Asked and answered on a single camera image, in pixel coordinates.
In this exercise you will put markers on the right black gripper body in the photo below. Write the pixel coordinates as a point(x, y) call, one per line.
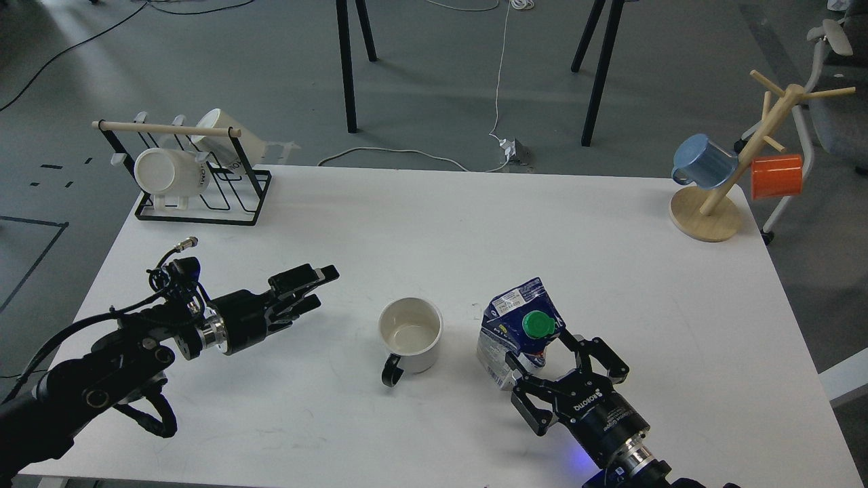
point(604, 424)

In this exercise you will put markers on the orange mug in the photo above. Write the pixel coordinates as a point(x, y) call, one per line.
point(776, 176)

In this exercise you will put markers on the wooden mug tree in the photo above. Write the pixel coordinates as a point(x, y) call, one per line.
point(710, 215)

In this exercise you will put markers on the blue mug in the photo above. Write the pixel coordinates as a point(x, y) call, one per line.
point(702, 162)

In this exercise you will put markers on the grey office chair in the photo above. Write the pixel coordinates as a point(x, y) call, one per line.
point(833, 104)

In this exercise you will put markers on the white mug rear on rack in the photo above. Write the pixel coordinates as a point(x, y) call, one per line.
point(222, 147)

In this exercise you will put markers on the grey power adapter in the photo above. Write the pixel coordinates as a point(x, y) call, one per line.
point(514, 152)

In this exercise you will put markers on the white mug with black handle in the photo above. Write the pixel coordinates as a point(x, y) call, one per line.
point(411, 328)

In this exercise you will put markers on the white mug front on rack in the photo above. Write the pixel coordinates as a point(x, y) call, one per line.
point(172, 174)

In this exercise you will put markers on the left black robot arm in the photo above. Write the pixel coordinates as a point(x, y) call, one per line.
point(125, 369)

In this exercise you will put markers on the white mug on rack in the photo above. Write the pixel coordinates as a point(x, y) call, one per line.
point(172, 174)
point(222, 147)

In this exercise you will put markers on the black wire dish rack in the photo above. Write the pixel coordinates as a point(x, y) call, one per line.
point(230, 199)

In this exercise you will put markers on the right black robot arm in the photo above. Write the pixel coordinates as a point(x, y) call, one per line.
point(647, 470)

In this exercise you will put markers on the blue milk carton green cap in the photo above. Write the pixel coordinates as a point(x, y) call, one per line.
point(523, 321)

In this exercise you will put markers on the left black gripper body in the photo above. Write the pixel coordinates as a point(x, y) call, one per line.
point(247, 318)

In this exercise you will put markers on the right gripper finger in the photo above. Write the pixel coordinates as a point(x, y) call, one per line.
point(533, 397)
point(586, 349)

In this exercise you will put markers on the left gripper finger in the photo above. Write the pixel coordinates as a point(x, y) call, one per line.
point(300, 281)
point(283, 314)

